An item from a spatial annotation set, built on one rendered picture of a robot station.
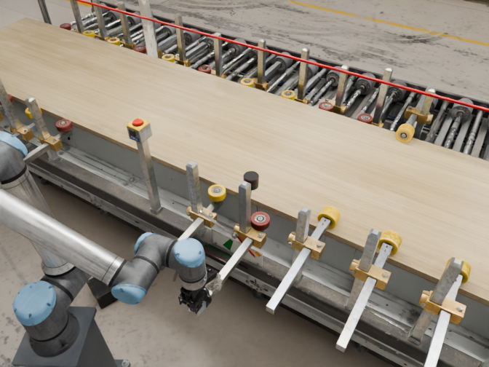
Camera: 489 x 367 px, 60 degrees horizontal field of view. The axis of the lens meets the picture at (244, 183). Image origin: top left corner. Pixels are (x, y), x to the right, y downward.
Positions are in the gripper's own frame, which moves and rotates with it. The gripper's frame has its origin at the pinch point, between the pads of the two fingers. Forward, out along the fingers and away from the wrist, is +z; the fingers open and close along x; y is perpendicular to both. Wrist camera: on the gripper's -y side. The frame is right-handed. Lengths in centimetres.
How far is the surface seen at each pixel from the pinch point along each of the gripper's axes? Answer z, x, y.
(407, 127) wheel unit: -15, 35, -127
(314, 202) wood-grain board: -7, 15, -63
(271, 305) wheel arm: -13.4, 25.0, -6.6
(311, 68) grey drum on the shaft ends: -1, -41, -182
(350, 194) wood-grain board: -7, 26, -76
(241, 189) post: -28.7, -4.2, -35.1
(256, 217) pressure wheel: -7.8, -1.8, -42.3
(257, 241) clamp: -3.9, 3.6, -34.3
